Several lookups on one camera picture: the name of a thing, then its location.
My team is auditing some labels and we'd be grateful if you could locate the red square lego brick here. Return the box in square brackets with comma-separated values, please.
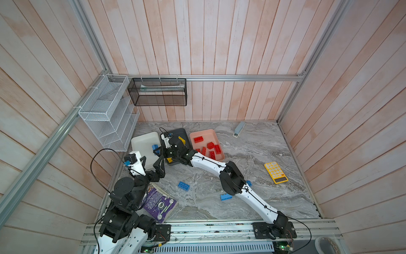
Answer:
[207, 142, 215, 149]

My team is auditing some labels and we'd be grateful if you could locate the purple book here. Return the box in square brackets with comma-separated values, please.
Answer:
[142, 184, 178, 223]

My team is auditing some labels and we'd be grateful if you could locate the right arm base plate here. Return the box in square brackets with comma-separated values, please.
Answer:
[252, 222, 297, 240]

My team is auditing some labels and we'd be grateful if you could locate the light blue lego brick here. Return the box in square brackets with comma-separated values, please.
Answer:
[221, 194, 233, 201]

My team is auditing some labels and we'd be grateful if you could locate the yellow long lego brick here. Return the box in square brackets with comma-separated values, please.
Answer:
[178, 136, 186, 145]

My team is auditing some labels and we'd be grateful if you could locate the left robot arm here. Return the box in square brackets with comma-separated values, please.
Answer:
[93, 151, 167, 254]

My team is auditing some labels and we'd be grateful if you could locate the aluminium rail frame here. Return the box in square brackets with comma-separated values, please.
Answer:
[80, 219, 343, 247]

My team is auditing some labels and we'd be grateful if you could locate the yellow calculator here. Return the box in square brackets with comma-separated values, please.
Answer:
[264, 162, 289, 184]

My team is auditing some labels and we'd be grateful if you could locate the black mesh wall basket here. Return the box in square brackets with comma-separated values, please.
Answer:
[128, 77, 188, 106]

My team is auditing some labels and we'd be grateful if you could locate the red lego brick front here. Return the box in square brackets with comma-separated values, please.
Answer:
[209, 151, 216, 160]

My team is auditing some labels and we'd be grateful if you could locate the white plastic tray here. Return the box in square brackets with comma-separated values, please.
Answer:
[131, 132, 161, 170]

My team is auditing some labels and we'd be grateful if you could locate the pink plastic tray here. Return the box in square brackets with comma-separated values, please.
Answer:
[189, 129, 225, 162]

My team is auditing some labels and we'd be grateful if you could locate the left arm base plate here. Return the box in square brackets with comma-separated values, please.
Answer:
[149, 224, 171, 242]

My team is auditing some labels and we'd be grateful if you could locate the white wire mesh shelf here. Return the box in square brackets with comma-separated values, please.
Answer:
[79, 75, 140, 152]

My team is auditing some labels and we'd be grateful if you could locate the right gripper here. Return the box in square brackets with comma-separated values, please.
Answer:
[153, 145, 182, 159]

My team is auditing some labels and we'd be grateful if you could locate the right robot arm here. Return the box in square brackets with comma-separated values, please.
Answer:
[153, 132, 289, 239]

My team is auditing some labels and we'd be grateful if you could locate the dark grey plastic tray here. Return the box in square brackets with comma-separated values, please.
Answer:
[159, 127, 192, 165]

